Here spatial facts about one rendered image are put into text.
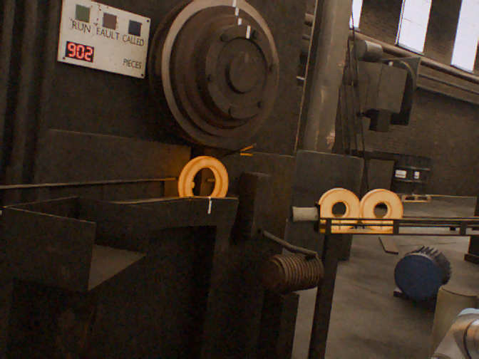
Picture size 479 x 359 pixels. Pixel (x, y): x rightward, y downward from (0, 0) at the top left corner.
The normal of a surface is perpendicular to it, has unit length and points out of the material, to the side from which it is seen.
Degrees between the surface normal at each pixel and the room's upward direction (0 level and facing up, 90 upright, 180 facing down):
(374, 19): 90
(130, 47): 90
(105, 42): 90
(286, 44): 90
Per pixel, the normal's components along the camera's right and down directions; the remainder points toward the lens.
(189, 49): -0.34, -0.17
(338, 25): 0.63, 0.15
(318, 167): -0.45, 0.01
